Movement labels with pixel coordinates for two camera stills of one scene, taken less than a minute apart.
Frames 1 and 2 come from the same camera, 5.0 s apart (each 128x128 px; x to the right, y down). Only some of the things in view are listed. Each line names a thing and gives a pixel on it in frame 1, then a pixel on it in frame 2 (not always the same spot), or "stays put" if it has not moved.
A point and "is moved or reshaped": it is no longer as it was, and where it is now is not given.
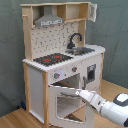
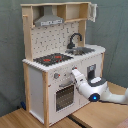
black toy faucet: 70,45 stays put
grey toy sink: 79,51 stays put
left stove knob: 57,75 stays put
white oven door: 66,109 is moved or reshaped
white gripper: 94,99 -> 79,77
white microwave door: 92,12 stays put
